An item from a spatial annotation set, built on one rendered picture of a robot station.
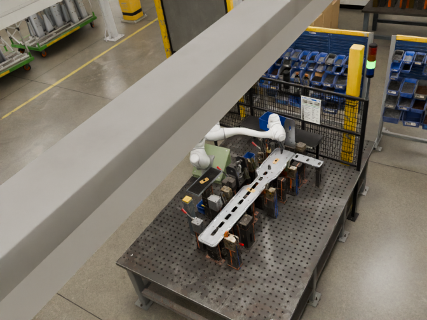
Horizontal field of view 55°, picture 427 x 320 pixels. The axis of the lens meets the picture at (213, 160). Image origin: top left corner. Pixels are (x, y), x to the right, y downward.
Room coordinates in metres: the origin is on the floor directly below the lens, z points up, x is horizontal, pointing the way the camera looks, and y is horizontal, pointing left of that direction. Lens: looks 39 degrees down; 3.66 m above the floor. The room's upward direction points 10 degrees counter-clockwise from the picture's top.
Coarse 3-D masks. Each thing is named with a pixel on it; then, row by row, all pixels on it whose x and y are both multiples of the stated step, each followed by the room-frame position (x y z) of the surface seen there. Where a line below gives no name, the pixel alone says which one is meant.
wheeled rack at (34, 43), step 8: (88, 0) 10.62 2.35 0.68; (88, 16) 10.59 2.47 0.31; (64, 24) 10.37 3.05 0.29; (72, 24) 10.20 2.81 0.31; (80, 24) 10.21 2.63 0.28; (8, 32) 9.64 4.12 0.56; (32, 32) 9.13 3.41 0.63; (48, 32) 9.85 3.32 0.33; (56, 32) 9.91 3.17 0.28; (64, 32) 9.93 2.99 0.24; (16, 40) 9.54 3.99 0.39; (24, 40) 9.76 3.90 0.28; (32, 40) 9.67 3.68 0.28; (40, 40) 9.58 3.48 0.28; (48, 40) 9.47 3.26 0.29; (56, 40) 9.50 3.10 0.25; (24, 48) 9.41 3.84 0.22; (32, 48) 9.24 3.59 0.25; (40, 48) 9.12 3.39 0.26
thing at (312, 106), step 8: (304, 96) 3.48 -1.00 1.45; (304, 104) 3.48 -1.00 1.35; (312, 104) 3.42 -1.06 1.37; (320, 104) 3.36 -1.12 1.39; (304, 112) 3.48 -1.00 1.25; (312, 112) 3.42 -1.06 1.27; (320, 112) 3.36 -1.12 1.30; (304, 120) 3.48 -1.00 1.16; (312, 120) 3.42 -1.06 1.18; (320, 120) 3.36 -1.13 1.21
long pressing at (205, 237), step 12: (276, 156) 3.16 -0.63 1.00; (288, 156) 3.13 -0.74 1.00; (264, 168) 3.02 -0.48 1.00; (276, 168) 2.99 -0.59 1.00; (264, 180) 2.85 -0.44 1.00; (240, 192) 2.74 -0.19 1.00; (252, 192) 2.71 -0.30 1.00; (228, 204) 2.61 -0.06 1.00; (240, 204) 2.59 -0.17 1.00; (216, 216) 2.50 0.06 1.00; (240, 216) 2.46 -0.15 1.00; (216, 228) 2.36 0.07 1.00; (228, 228) 2.34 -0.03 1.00; (204, 240) 2.26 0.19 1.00; (216, 240) 2.24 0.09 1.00
